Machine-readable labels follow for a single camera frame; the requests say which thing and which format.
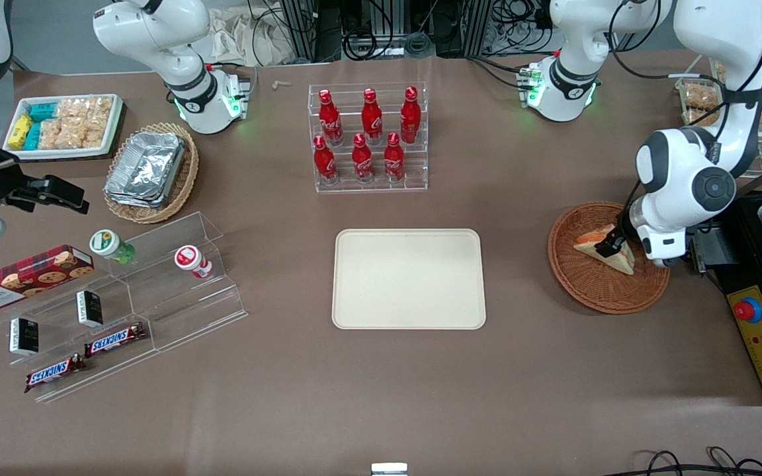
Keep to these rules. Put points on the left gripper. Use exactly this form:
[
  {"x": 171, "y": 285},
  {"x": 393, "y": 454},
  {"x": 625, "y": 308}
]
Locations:
[{"x": 610, "y": 245}]

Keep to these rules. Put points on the triangle sandwich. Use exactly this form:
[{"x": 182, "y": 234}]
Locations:
[{"x": 586, "y": 243}]

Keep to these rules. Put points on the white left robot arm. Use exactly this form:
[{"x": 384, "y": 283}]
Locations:
[{"x": 678, "y": 165}]

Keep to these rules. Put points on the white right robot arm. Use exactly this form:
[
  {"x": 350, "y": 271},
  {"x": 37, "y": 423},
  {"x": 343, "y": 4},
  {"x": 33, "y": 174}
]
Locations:
[{"x": 156, "y": 33}]

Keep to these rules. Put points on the white snack tray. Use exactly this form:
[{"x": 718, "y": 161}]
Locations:
[{"x": 63, "y": 154}]

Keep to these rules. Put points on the round brown wicker basket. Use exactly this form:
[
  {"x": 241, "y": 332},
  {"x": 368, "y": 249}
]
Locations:
[{"x": 592, "y": 291}]

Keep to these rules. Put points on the oval light wicker basket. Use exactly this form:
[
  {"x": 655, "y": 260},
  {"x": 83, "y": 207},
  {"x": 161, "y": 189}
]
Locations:
[{"x": 182, "y": 185}]

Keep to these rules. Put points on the beige rectangular tray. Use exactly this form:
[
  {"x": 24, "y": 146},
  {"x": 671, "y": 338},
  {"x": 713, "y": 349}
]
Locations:
[{"x": 407, "y": 277}]

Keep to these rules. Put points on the teal snack pack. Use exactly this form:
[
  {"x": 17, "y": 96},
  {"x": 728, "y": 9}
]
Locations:
[
  {"x": 33, "y": 137},
  {"x": 42, "y": 112}
]

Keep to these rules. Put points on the clear rice cracker bag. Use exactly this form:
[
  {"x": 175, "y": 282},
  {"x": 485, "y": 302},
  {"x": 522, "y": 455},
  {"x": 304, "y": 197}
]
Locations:
[
  {"x": 51, "y": 134},
  {"x": 70, "y": 109},
  {"x": 98, "y": 110},
  {"x": 82, "y": 134}
]

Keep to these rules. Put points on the yellow snack pack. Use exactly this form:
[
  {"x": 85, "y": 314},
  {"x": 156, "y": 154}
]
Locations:
[{"x": 20, "y": 132}]

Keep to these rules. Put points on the green drink bottle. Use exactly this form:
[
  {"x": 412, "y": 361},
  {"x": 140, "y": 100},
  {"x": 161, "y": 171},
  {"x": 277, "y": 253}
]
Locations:
[{"x": 108, "y": 244}]

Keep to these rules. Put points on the red tartan cookie box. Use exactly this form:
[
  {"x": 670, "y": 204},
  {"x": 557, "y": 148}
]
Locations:
[{"x": 24, "y": 277}]

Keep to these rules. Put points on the stacked aluminium foil trays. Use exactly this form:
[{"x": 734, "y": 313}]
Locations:
[{"x": 146, "y": 168}]

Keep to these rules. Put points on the small black box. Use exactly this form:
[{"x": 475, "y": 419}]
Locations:
[
  {"x": 24, "y": 336},
  {"x": 90, "y": 309}
]

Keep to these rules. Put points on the black machine with yellow panel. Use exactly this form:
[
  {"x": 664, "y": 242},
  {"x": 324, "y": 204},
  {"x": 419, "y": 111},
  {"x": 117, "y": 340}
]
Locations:
[{"x": 745, "y": 271}]

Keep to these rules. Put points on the clear acrylic stepped shelf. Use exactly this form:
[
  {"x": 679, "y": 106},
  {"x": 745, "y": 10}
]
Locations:
[
  {"x": 57, "y": 337},
  {"x": 196, "y": 311}
]

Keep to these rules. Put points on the red emergency stop button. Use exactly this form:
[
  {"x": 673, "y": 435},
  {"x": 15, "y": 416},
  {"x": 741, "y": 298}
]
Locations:
[{"x": 748, "y": 309}]

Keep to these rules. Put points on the red capped drink bottle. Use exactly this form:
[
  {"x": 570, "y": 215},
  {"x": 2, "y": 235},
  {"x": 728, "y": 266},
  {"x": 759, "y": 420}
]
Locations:
[{"x": 190, "y": 260}]

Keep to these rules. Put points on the Snickers chocolate bar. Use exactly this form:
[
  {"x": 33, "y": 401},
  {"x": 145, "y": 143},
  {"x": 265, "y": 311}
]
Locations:
[
  {"x": 115, "y": 340},
  {"x": 53, "y": 372}
]

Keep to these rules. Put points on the clear acrylic bottle rack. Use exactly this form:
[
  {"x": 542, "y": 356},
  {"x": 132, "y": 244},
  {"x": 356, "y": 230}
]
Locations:
[{"x": 421, "y": 178}]

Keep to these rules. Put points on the red cola bottle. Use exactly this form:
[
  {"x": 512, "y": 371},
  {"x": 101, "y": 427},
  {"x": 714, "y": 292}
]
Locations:
[
  {"x": 324, "y": 162},
  {"x": 410, "y": 119},
  {"x": 362, "y": 162},
  {"x": 330, "y": 122},
  {"x": 372, "y": 119},
  {"x": 393, "y": 160}
]

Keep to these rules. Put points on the small beige scrap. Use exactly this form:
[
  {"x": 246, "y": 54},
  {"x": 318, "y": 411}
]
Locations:
[{"x": 282, "y": 84}]

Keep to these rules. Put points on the small silver object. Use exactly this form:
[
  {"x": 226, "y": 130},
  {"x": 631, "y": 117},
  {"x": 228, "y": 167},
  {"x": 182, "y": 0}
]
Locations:
[{"x": 389, "y": 469}]

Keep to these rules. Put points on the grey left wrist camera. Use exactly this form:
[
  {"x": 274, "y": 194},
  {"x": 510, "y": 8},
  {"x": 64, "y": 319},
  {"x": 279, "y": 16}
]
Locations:
[{"x": 664, "y": 263}]

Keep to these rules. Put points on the aluminium frame profile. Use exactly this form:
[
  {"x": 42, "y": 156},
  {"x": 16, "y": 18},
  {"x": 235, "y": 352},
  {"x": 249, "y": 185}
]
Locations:
[{"x": 298, "y": 30}]

